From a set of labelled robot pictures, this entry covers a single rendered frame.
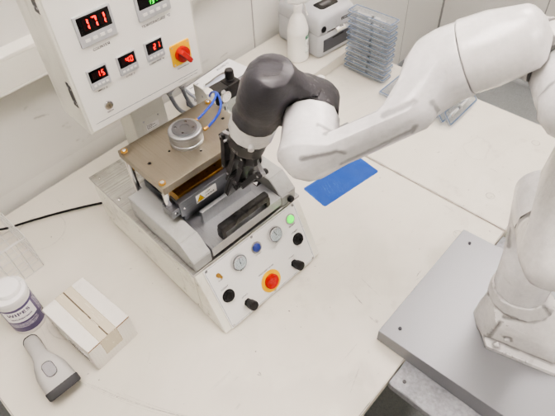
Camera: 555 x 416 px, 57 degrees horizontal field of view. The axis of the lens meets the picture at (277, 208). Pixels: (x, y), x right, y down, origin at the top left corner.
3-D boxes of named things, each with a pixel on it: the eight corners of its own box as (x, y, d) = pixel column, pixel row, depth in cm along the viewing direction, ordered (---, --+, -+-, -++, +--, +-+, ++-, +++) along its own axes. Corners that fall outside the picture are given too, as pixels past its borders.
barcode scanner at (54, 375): (13, 355, 124) (-2, 339, 118) (42, 333, 128) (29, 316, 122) (58, 410, 115) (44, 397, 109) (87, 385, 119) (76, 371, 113)
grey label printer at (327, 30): (277, 37, 207) (275, -3, 194) (312, 20, 215) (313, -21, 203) (320, 62, 195) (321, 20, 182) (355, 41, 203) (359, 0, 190)
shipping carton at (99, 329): (54, 326, 129) (40, 308, 122) (96, 293, 135) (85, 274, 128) (96, 373, 121) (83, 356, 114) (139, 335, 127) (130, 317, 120)
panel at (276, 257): (231, 328, 126) (201, 271, 117) (315, 257, 139) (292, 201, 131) (236, 332, 125) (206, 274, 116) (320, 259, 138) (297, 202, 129)
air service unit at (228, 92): (203, 126, 144) (195, 82, 133) (242, 102, 151) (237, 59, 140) (215, 134, 142) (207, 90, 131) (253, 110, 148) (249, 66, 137)
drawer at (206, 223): (142, 195, 133) (134, 173, 127) (207, 153, 143) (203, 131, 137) (214, 258, 119) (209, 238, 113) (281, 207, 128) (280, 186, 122)
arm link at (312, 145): (452, 4, 73) (272, 75, 89) (462, 108, 64) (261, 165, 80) (472, 54, 81) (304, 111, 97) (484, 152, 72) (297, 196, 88)
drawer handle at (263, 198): (218, 235, 118) (215, 224, 115) (264, 200, 125) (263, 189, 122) (223, 240, 117) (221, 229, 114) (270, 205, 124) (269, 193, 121)
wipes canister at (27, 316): (6, 321, 131) (-22, 289, 120) (36, 299, 135) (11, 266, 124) (23, 342, 127) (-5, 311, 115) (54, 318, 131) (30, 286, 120)
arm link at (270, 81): (327, 153, 91) (329, 107, 96) (355, 108, 79) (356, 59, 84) (228, 131, 88) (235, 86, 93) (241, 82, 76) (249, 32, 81)
